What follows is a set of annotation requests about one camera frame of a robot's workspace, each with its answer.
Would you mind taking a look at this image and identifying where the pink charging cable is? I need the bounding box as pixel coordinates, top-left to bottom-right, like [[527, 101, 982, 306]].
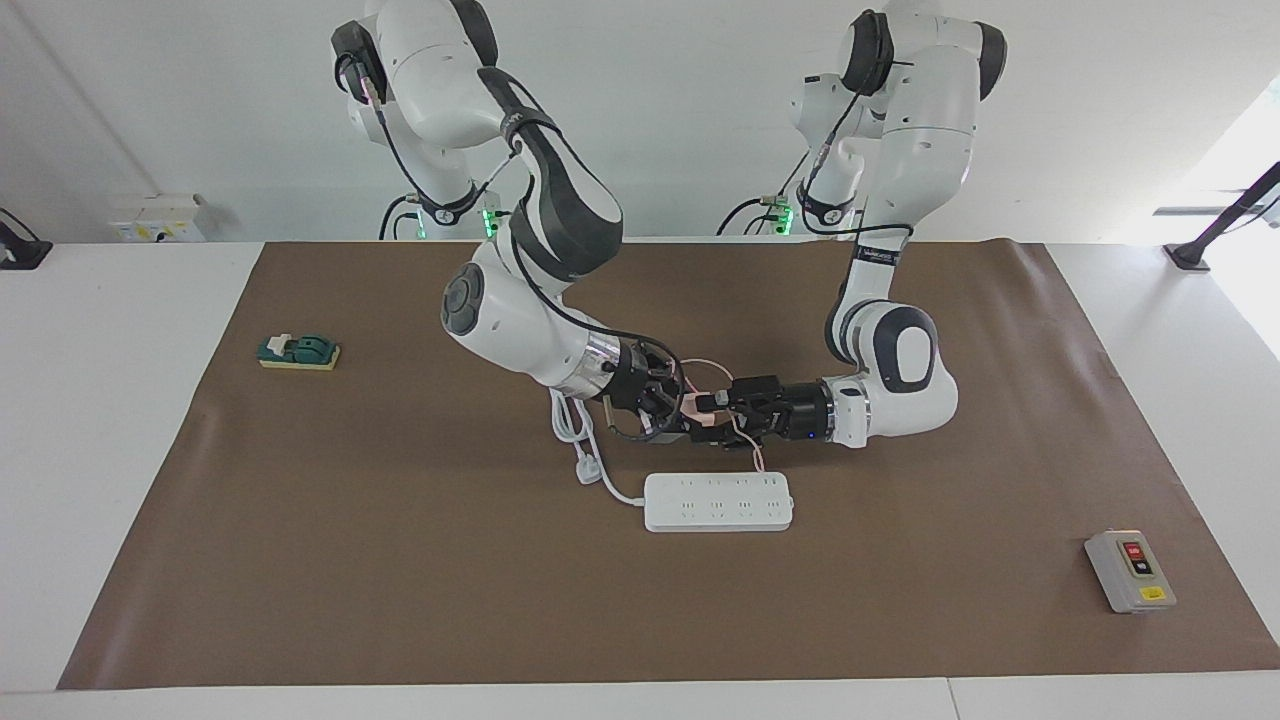
[[675, 358, 767, 471]]

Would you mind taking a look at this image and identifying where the white power strip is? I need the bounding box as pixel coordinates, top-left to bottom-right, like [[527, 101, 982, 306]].
[[643, 472, 794, 533]]

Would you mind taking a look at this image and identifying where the brown table mat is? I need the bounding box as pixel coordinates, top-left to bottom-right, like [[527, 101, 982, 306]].
[[57, 240, 1280, 691]]

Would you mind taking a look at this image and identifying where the black table clamp stand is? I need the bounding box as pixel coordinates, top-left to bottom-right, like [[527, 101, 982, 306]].
[[1163, 160, 1280, 273], [0, 207, 53, 271]]

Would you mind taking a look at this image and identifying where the white power strip cord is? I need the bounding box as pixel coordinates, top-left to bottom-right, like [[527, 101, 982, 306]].
[[548, 388, 649, 506]]

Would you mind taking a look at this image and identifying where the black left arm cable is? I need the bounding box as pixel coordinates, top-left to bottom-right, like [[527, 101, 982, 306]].
[[715, 60, 916, 241]]

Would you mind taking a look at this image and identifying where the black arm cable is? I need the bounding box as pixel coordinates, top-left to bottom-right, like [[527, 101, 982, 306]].
[[335, 50, 691, 446], [715, 60, 916, 241]]

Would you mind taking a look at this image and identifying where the green knife switch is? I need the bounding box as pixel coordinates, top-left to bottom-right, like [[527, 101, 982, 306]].
[[257, 333, 342, 372]]

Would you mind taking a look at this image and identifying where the grey on-off switch box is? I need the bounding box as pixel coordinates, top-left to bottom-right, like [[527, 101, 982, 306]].
[[1084, 529, 1178, 614]]

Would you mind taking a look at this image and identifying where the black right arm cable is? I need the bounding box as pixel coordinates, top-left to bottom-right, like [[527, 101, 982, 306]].
[[335, 50, 691, 446]]

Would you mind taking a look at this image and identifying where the white wall electrical box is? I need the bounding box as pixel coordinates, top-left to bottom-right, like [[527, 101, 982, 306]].
[[108, 193, 208, 244]]

